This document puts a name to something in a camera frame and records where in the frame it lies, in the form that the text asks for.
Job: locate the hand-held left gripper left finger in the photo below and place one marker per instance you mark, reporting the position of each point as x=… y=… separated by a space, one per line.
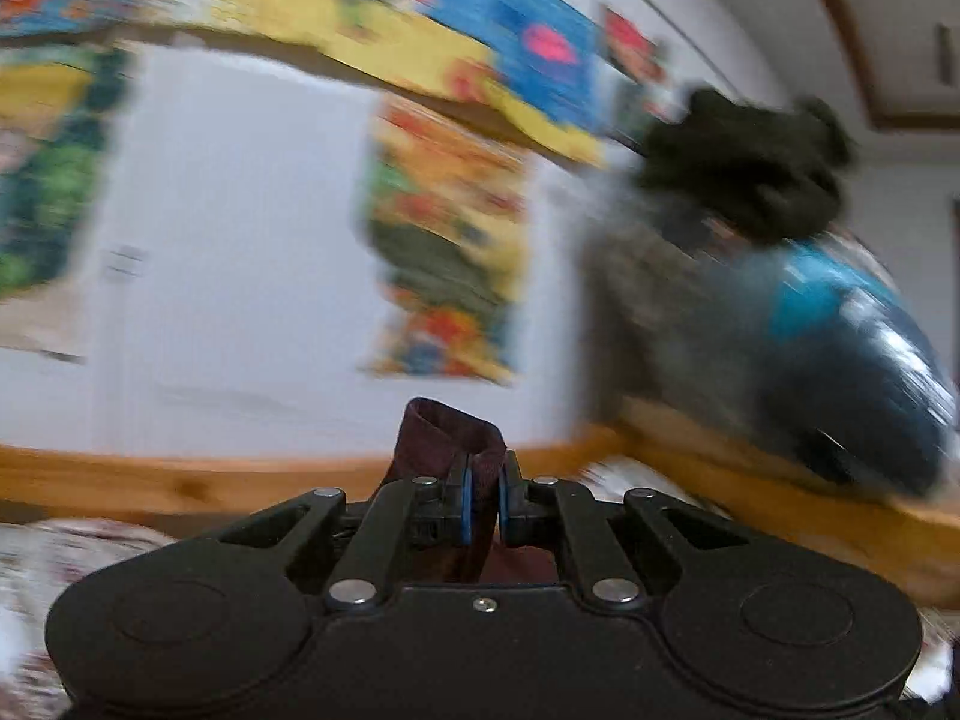
x=466 y=502

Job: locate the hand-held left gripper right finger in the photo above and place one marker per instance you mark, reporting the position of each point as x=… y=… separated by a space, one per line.
x=507 y=501

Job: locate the maroon cloth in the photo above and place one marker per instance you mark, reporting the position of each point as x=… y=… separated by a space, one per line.
x=429 y=429

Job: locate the dark cloth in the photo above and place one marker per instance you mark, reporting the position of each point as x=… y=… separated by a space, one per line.
x=742 y=165

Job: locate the floral patterned bedspread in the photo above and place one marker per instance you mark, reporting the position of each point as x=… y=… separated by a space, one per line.
x=45 y=562

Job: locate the wooden bed frame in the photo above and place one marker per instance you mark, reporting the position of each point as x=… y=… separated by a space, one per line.
x=225 y=476

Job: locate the colourful wall poster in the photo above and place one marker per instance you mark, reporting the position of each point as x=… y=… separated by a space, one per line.
x=446 y=240
x=52 y=165

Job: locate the wooden door frame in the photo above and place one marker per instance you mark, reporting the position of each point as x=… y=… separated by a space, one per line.
x=855 y=37

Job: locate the small red wall poster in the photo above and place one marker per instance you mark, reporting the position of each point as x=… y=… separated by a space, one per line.
x=631 y=45

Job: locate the long colourful wall banner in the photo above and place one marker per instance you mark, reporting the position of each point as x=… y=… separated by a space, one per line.
x=420 y=22

